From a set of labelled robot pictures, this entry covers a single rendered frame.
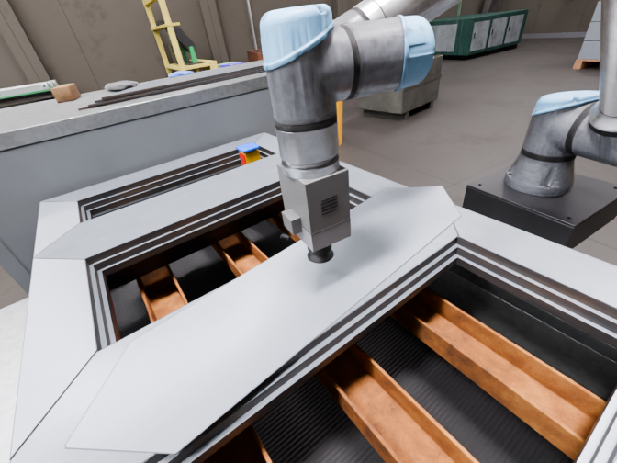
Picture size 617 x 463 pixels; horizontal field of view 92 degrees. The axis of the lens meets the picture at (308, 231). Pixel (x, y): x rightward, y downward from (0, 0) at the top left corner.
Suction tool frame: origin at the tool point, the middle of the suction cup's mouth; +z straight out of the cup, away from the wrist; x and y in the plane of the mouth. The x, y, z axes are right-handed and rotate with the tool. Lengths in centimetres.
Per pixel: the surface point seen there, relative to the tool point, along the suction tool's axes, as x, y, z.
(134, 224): -27.7, -38.0, 3.2
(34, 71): -153, -688, -11
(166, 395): -26.0, 7.9, 3.2
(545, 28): 1127, -573, 67
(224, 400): -20.2, 12.1, 3.2
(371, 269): 6.5, 4.8, 3.2
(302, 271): -3.0, -1.4, 3.2
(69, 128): -37, -76, -13
